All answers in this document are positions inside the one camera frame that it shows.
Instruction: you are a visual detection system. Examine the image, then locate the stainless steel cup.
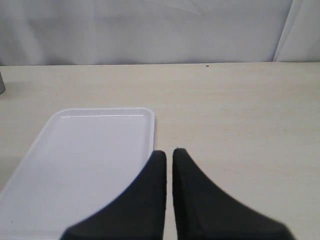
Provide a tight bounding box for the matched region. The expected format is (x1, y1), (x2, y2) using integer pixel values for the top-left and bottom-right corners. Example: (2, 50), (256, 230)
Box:
(0, 73), (6, 94)

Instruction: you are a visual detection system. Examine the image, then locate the white backdrop curtain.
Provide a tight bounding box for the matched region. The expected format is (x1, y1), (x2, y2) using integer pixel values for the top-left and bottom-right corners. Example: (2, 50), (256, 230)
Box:
(0, 0), (320, 66)

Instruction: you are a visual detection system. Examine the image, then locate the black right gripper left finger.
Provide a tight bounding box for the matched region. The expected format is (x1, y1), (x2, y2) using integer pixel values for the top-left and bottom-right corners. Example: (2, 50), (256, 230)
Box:
(61, 150), (167, 240)

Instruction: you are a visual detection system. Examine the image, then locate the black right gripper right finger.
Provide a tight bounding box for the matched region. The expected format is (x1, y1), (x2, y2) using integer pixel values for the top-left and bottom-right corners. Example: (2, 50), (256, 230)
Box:
(172, 148), (295, 240)

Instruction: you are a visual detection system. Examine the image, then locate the white plastic tray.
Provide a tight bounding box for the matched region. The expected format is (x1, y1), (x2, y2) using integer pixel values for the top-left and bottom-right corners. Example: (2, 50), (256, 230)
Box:
(0, 107), (155, 240)

